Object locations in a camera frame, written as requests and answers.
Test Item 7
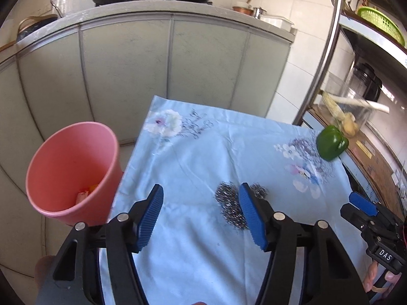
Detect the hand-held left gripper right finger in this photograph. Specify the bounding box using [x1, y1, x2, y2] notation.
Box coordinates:
[238, 182, 371, 305]

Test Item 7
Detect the grey kitchen counter cabinet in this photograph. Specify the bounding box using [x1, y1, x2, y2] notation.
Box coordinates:
[0, 0, 297, 280]

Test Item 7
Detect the black blender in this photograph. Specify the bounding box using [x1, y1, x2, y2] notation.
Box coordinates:
[346, 63, 383, 103]

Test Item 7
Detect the white radish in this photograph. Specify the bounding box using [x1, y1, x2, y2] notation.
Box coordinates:
[336, 97, 390, 114]

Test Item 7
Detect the black induction cooker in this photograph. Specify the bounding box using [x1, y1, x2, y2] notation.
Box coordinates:
[16, 15, 60, 44]

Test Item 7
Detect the corn cob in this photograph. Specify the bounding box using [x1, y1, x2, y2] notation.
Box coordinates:
[321, 90, 346, 122]

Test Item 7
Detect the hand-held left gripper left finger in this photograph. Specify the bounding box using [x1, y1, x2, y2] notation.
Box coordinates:
[36, 184, 164, 305]

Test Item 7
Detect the green bell pepper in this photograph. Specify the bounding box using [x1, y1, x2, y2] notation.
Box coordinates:
[316, 125, 349, 162]

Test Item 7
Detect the light blue floral tablecloth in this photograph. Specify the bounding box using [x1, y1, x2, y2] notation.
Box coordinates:
[95, 95, 372, 305]

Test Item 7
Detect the person's right hand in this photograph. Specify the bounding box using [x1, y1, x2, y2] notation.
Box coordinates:
[364, 261, 402, 293]

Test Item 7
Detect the pink plastic bucket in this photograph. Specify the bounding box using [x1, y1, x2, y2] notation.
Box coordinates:
[25, 121, 123, 227]

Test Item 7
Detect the white rectangular tray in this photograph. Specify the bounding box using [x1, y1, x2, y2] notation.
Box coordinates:
[260, 14, 295, 33]

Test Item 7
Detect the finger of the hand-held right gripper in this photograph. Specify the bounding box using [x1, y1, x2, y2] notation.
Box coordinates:
[340, 203, 375, 239]
[349, 192, 403, 227]

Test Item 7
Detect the green plastic basket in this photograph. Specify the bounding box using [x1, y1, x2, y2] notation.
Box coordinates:
[357, 6, 406, 47]

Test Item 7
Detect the yellow potato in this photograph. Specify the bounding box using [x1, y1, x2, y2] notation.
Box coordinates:
[341, 112, 360, 136]

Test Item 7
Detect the copper pot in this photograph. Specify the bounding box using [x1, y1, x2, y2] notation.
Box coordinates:
[232, 0, 255, 16]

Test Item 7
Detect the clear glass container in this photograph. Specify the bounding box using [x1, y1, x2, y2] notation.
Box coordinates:
[324, 72, 375, 134]

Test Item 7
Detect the steel wool scrubber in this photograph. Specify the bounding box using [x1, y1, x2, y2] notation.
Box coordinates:
[214, 181, 271, 231]

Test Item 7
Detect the metal shelf rack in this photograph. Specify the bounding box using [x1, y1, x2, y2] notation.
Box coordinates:
[292, 0, 407, 127]

